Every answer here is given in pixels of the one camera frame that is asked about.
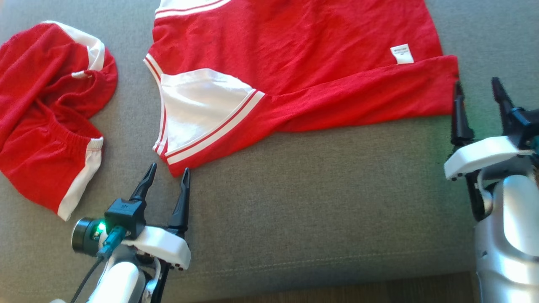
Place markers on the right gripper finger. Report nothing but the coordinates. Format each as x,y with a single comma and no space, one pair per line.
503,101
461,122

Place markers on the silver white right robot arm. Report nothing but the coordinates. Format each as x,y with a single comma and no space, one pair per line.
509,235

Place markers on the red shirt with white sleeves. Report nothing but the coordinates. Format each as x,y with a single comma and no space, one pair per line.
316,50

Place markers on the red shorts with white stripes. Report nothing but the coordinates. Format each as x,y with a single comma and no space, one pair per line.
33,126

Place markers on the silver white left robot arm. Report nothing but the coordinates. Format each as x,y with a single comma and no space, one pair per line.
116,282

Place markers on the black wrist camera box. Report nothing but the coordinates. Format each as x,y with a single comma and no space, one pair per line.
126,214
524,126

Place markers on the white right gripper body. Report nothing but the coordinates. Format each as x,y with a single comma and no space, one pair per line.
484,153

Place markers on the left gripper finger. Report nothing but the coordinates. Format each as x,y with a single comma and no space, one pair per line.
182,210
145,185

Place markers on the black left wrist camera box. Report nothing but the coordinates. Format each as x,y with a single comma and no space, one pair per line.
126,214

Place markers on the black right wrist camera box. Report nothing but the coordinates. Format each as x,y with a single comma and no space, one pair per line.
524,126

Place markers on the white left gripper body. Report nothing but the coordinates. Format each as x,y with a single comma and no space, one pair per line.
164,248

